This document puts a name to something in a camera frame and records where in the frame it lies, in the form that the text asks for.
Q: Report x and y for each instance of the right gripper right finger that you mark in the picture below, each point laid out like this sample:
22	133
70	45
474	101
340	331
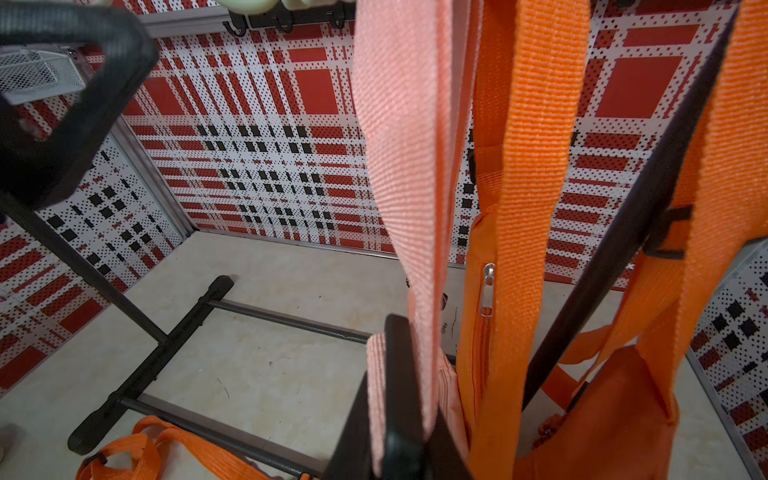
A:
407	453

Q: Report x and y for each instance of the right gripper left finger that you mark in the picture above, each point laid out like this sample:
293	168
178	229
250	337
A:
352	458

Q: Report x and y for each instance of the orange bag with black trim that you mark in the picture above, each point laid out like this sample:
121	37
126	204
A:
143	455

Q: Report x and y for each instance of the pink bag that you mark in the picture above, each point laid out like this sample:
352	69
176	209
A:
413	75

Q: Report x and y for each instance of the black garment rack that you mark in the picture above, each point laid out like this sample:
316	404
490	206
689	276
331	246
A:
37	174

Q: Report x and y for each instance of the white wire mesh basket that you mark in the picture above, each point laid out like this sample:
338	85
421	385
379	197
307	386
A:
32	75

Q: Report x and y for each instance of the black wall hook strip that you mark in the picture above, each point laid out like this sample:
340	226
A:
285	20

